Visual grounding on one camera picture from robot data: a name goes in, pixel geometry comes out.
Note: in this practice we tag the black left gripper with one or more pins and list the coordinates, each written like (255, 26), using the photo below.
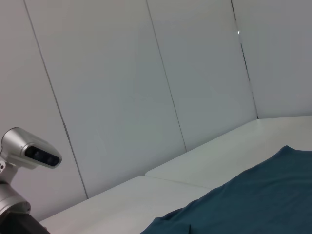
(19, 225)

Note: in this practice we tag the teal t-shirt with FREE print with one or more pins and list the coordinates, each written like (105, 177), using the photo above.
(243, 200)

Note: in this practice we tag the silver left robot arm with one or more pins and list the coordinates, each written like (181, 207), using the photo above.
(12, 200)

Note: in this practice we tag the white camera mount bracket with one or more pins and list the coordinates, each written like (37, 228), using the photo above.
(6, 170)

